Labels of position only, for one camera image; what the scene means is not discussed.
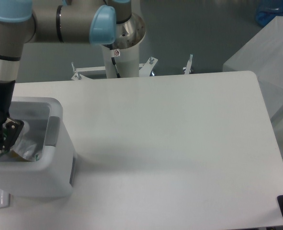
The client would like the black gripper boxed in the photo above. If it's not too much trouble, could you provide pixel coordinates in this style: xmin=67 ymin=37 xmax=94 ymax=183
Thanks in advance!
xmin=0 ymin=81 xmax=24 ymax=152

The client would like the white plastic wrapper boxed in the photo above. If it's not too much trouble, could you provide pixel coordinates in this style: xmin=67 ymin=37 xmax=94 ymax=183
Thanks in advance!
xmin=5 ymin=123 xmax=42 ymax=162

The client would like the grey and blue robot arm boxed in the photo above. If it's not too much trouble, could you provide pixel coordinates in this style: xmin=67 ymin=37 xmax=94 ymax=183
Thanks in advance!
xmin=0 ymin=0 xmax=132 ymax=153

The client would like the white trash can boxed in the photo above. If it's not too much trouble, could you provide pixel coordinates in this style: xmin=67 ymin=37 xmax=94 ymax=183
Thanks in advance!
xmin=0 ymin=97 xmax=77 ymax=197

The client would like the blue plastic bag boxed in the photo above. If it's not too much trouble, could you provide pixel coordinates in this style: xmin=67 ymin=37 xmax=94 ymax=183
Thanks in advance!
xmin=255 ymin=0 xmax=283 ymax=27

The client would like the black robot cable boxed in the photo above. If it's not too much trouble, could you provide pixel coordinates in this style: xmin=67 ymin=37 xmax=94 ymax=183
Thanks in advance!
xmin=109 ymin=44 xmax=121 ymax=79

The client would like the white clamp bracket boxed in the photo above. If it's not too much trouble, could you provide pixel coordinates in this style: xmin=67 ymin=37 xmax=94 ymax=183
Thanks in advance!
xmin=182 ymin=54 xmax=193 ymax=75

